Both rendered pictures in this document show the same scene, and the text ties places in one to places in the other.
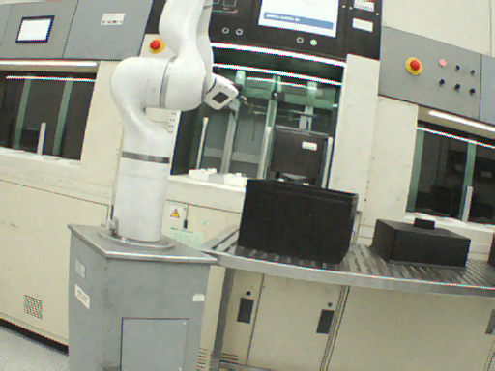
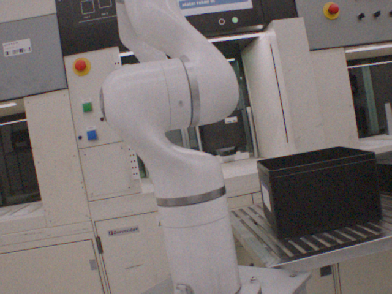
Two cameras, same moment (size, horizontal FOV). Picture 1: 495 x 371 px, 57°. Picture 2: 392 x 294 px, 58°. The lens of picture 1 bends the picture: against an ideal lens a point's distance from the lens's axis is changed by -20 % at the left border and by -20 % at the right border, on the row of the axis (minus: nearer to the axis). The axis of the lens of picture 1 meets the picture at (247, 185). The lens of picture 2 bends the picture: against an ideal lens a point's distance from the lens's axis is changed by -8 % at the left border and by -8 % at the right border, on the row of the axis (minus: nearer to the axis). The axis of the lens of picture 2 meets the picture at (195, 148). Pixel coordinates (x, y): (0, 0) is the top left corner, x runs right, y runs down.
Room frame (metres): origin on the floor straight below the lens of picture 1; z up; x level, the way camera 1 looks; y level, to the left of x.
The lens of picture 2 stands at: (0.59, 0.34, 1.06)
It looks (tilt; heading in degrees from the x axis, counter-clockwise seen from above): 3 degrees down; 348
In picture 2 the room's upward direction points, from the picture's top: 10 degrees counter-clockwise
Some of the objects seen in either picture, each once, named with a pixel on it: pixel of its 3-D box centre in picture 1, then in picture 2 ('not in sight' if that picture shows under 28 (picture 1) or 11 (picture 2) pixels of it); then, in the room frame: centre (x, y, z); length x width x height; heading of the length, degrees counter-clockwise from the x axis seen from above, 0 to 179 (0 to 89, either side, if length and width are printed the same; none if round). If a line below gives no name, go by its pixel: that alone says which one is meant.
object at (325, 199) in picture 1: (303, 218); (313, 187); (1.52, -0.16, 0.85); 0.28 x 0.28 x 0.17; 75
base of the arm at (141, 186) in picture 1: (139, 200); (200, 248); (1.23, 0.23, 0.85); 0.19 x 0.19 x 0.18
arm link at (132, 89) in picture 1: (141, 106); (160, 131); (1.22, 0.27, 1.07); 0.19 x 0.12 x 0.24; 91
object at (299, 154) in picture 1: (299, 148); (219, 124); (2.49, -0.20, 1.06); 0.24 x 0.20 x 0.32; 83
